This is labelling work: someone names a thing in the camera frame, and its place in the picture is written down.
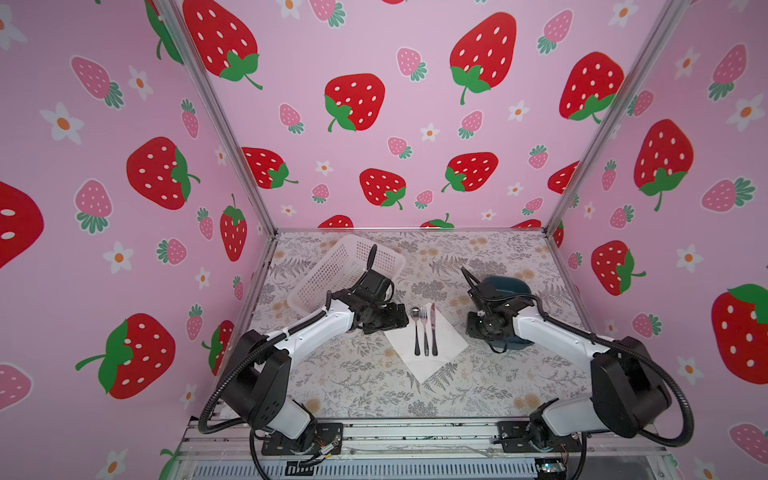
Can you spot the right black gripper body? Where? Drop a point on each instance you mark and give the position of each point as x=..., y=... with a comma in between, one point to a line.
x=477, y=326

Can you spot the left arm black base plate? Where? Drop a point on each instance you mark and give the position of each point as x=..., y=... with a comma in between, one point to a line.
x=320, y=438

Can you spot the dark teal plastic bin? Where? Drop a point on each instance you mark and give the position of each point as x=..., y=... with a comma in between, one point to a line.
x=498, y=300

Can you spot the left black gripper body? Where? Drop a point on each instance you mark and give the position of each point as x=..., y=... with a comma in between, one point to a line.
x=385, y=317

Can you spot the silver fork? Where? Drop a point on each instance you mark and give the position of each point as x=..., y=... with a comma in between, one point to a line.
x=423, y=316

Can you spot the silver spoon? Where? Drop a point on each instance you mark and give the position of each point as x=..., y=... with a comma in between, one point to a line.
x=415, y=316

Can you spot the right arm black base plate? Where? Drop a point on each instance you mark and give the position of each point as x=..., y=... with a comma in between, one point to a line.
x=524, y=437

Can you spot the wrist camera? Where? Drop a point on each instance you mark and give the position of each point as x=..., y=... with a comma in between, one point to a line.
x=484, y=295
x=374, y=285

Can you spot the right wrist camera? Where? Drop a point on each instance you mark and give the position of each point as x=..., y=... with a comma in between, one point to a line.
x=484, y=295

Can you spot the white paper napkin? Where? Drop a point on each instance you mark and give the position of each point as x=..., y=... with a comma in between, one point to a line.
x=450, y=344

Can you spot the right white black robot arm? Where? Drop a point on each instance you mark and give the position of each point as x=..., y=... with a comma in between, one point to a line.
x=630, y=395

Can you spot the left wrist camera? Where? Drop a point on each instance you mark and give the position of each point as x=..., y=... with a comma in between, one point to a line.
x=374, y=285

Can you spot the white plastic mesh basket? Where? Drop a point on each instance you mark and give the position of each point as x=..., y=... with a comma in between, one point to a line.
x=340, y=268

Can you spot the aluminium frame rail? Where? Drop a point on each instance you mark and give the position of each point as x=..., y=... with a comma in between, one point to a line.
x=431, y=448

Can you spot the silver table knife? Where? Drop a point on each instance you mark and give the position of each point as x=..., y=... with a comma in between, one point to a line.
x=432, y=320

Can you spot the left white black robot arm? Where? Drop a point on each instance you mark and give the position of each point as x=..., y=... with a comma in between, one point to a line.
x=253, y=387

